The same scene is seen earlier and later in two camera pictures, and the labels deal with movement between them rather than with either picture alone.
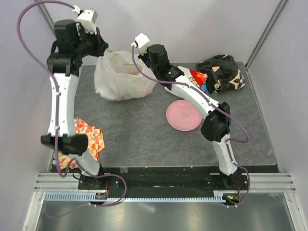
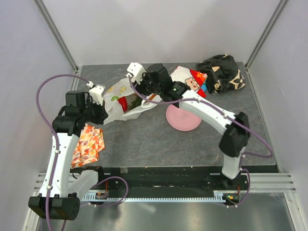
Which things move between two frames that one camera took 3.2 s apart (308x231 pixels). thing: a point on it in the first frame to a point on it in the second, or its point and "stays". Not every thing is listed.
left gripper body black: [90, 44] to [93, 112]
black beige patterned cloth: [223, 73] stays
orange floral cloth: [96, 143] stays
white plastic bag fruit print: [117, 79] to [114, 110]
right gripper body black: [145, 58] to [146, 86]
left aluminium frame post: [44, 13] stays
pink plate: [183, 116] stays
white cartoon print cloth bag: [198, 78] stays
